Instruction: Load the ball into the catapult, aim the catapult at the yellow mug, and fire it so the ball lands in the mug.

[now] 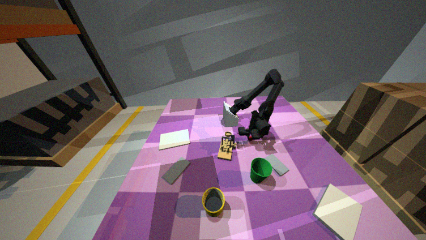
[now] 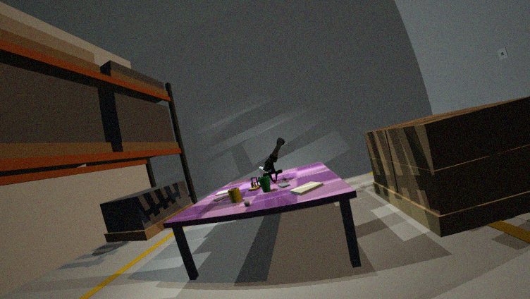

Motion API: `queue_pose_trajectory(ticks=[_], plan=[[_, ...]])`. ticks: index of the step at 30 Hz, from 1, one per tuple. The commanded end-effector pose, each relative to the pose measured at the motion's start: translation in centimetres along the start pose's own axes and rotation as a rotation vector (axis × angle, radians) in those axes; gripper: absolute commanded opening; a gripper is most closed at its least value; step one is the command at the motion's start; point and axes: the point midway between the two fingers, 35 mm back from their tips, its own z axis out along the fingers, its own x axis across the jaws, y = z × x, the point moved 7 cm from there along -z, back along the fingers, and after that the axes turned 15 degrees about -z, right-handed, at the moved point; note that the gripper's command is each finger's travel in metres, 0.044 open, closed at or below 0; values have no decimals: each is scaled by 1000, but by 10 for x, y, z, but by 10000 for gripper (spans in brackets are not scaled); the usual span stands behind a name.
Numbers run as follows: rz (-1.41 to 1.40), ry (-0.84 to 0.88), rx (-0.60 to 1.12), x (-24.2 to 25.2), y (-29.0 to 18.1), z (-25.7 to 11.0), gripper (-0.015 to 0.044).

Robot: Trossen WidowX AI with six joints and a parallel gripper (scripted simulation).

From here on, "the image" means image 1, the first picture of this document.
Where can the yellow open cylinder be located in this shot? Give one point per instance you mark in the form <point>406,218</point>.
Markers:
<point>213,200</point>

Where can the green cup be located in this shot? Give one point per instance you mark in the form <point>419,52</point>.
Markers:
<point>260,170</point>

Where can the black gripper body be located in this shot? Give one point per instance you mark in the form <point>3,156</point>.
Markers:
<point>242,131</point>

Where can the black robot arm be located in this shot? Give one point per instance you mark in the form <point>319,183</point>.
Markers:
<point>261,119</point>

